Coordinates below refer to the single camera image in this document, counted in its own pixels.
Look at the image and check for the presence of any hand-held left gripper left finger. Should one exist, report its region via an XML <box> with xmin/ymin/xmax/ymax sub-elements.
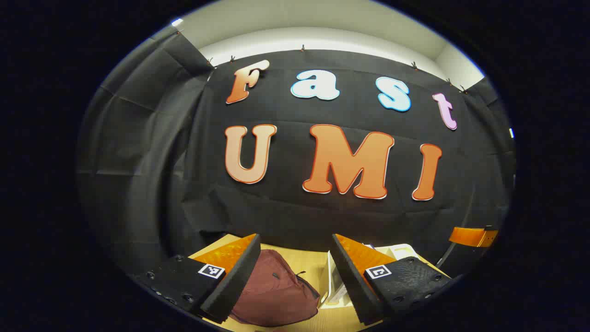
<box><xmin>134</xmin><ymin>233</ymin><xmax>262</xmax><ymax>324</ymax></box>

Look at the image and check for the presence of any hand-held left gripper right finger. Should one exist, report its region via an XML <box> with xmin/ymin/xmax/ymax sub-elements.
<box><xmin>330</xmin><ymin>233</ymin><xmax>452</xmax><ymax>326</ymax></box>

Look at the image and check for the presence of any white bookshelf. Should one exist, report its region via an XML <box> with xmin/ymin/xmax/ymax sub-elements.
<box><xmin>320</xmin><ymin>243</ymin><xmax>420</xmax><ymax>309</ymax></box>

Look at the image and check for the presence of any maroon schoolbag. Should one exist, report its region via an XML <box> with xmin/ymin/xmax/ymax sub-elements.
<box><xmin>229</xmin><ymin>249</ymin><xmax>321</xmax><ymax>328</ymax></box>

